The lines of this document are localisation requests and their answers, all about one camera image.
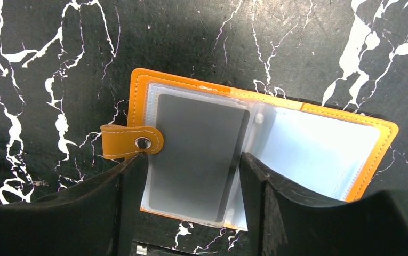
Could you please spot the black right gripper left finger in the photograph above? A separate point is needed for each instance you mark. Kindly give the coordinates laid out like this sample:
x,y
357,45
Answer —
x,y
95,217

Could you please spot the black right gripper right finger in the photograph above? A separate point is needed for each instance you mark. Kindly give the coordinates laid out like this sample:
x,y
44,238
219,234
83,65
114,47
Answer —
x,y
286,218

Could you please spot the black credit card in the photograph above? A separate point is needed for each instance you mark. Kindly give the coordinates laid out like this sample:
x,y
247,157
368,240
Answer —
x,y
191,176

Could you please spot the orange leather card holder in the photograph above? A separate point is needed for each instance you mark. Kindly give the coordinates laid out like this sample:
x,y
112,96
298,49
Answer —
x,y
332,152

